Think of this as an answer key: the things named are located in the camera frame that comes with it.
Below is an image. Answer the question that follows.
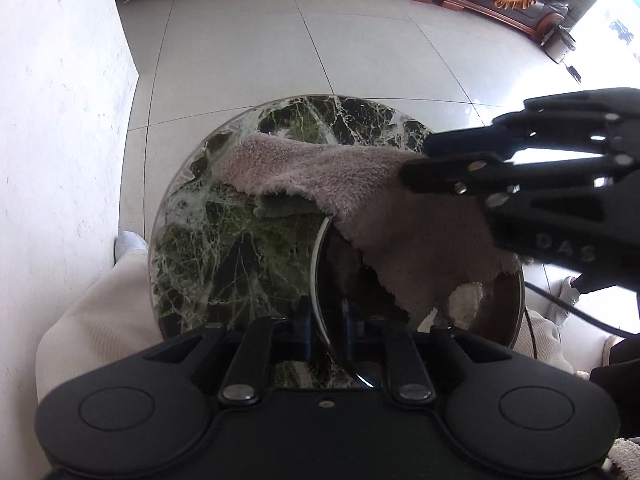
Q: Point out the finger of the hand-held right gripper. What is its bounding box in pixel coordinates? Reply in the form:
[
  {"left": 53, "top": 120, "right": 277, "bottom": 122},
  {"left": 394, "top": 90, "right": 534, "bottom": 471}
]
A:
[
  {"left": 399, "top": 154, "right": 518, "bottom": 212},
  {"left": 424, "top": 87, "right": 640, "bottom": 162}
]

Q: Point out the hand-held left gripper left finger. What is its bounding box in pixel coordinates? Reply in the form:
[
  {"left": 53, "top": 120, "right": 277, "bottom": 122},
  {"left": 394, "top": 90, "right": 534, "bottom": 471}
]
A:
[{"left": 145, "top": 297, "right": 317, "bottom": 406}]

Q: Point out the steel bowl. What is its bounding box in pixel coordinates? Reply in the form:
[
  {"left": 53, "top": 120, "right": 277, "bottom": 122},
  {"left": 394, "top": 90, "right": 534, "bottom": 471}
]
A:
[{"left": 310, "top": 215, "right": 526, "bottom": 391}]

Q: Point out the person's leg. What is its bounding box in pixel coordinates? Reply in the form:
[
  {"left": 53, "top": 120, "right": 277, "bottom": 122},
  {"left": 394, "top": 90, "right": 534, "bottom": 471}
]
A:
[
  {"left": 35, "top": 250, "right": 162, "bottom": 407},
  {"left": 515, "top": 310, "right": 562, "bottom": 374}
]

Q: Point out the round green marble table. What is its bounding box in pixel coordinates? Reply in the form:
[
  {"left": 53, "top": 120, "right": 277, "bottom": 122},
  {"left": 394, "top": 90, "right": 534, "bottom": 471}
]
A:
[{"left": 149, "top": 94, "right": 527, "bottom": 391}]

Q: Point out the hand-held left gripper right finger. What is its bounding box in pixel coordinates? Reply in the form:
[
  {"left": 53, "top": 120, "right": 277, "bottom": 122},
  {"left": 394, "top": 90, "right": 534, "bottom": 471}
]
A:
[{"left": 340, "top": 300, "right": 513, "bottom": 405}]

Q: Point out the metal bin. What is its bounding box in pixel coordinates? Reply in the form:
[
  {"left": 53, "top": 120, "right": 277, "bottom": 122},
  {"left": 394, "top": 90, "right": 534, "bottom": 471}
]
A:
[{"left": 544, "top": 25, "right": 577, "bottom": 65}]

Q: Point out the fluffy pink green cloth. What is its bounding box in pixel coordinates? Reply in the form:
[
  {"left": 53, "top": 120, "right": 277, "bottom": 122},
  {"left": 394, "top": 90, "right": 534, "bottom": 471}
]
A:
[{"left": 217, "top": 132, "right": 524, "bottom": 329}]

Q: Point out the black cable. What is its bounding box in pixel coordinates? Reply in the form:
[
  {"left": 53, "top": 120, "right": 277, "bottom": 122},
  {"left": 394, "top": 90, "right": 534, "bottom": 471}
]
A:
[{"left": 522, "top": 282, "right": 640, "bottom": 337}]

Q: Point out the person's right leg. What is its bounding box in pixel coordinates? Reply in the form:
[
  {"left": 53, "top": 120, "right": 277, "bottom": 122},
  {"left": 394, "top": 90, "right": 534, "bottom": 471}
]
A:
[{"left": 515, "top": 310, "right": 562, "bottom": 374}]

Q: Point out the person's white shoe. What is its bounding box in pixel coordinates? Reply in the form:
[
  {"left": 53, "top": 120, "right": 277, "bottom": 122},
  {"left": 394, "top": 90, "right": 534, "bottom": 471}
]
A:
[{"left": 114, "top": 231, "right": 150, "bottom": 266}]

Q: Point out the person's left leg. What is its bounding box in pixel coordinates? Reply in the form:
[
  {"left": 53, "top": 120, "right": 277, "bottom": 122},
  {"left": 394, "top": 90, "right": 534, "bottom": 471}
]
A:
[{"left": 35, "top": 250, "right": 162, "bottom": 407}]

